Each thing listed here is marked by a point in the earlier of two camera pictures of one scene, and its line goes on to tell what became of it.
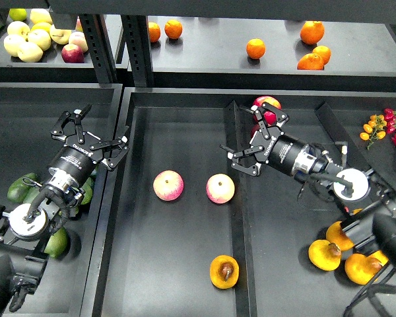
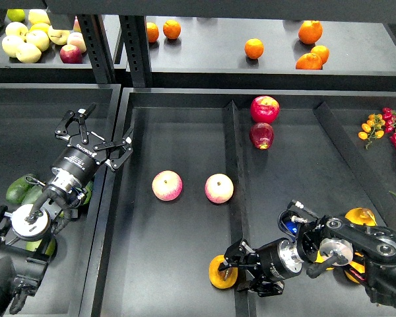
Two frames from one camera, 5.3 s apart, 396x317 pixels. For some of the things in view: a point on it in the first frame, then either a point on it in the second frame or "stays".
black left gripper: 79,152 stays
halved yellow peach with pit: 224,271 stays
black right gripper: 268,144 -> 277,260
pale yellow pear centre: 39,37 stays
